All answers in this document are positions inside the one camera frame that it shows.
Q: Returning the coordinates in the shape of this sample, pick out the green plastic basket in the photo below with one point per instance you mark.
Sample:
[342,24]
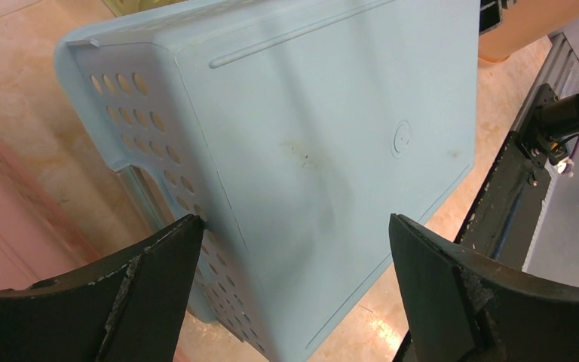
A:
[125,7]

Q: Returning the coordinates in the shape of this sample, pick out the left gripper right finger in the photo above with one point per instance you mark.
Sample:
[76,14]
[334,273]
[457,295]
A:
[463,306]

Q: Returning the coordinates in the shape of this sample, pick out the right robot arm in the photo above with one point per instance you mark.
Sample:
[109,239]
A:
[549,123]

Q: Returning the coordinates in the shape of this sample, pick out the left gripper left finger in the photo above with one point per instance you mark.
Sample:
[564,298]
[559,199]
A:
[127,306]

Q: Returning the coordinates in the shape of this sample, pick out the orange capybara bucket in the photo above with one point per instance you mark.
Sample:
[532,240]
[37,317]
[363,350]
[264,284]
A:
[523,24]

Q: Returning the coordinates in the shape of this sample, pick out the pink plastic basket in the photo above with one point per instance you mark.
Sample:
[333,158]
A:
[37,239]

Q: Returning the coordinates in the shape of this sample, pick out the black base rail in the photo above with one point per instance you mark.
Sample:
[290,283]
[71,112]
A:
[505,215]

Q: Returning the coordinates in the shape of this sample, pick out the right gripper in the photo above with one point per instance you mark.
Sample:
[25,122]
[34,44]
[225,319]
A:
[491,13]

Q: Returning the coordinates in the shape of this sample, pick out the blue basket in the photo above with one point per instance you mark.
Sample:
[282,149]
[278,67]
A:
[294,129]

